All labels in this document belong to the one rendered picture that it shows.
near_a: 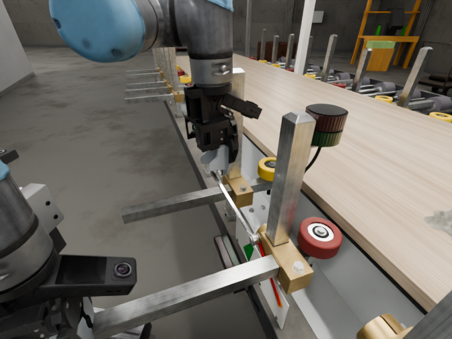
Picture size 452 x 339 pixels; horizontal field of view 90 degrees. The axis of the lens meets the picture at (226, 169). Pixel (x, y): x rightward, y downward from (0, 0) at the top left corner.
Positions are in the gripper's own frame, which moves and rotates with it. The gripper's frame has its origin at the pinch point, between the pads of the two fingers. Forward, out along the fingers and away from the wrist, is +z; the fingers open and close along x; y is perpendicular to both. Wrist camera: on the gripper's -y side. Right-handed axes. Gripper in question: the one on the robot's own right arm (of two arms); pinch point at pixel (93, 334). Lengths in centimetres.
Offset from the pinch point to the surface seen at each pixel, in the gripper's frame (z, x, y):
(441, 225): -8, 7, -66
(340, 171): -8, -16, -62
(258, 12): -69, -1082, -566
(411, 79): -18, -59, -143
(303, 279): -3.2, 4.9, -35.7
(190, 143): 12, -86, -33
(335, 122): -30.4, -1.2, -39.4
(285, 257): -4.5, 0.7, -34.5
